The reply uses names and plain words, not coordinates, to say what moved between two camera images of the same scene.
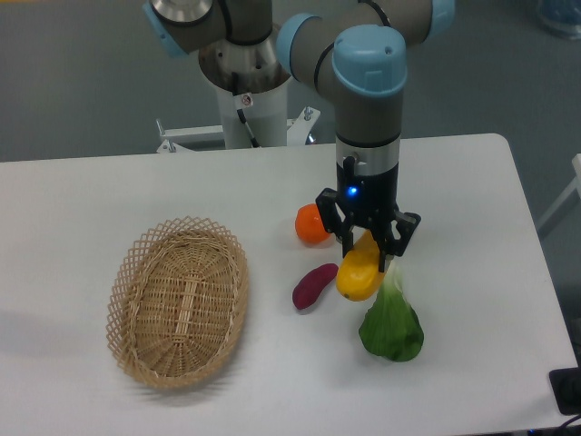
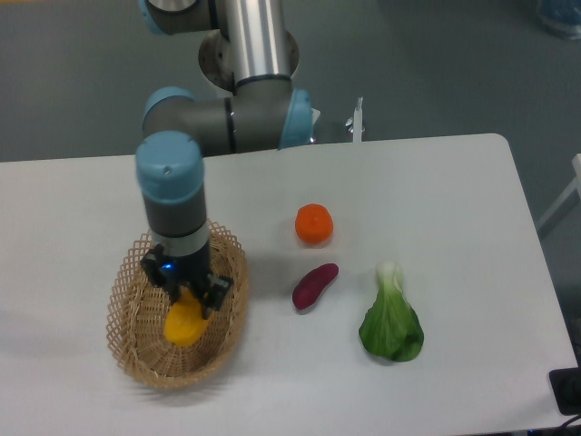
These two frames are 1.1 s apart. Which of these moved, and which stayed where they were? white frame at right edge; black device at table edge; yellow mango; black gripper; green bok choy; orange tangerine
Moved: black gripper; yellow mango
Stayed: black device at table edge; orange tangerine; green bok choy; white frame at right edge
